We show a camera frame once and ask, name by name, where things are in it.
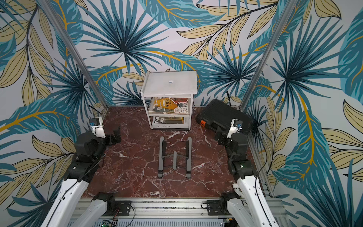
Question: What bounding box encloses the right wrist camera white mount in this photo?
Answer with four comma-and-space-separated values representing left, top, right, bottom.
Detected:
227, 119, 243, 139

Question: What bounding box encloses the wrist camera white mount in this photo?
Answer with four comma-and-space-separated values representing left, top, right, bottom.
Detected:
89, 117, 106, 138
227, 119, 243, 139

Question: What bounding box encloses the orange illustrated book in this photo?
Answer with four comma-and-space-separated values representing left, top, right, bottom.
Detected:
148, 97, 189, 114

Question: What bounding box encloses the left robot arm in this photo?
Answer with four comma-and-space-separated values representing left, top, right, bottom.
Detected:
42, 126, 122, 227

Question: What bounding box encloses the black plastic tool case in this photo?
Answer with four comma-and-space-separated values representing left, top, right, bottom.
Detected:
196, 99, 253, 132

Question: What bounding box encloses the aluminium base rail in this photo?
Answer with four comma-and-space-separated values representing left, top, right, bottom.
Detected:
56, 197, 290, 227

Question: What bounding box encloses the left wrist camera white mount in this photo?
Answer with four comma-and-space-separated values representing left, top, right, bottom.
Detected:
89, 117, 106, 138

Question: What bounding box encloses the silver laptop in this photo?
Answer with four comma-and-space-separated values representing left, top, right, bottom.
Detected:
141, 71, 198, 97

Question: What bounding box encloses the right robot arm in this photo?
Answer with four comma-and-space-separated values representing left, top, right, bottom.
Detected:
215, 130, 279, 227

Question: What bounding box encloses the grey laptop stand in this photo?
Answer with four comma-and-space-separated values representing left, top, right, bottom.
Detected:
157, 136, 192, 179

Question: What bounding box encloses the white folio magazine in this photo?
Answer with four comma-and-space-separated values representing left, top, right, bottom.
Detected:
153, 116, 184, 124

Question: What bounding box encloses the white metal shelf rack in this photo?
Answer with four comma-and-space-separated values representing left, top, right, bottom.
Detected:
140, 71, 198, 131

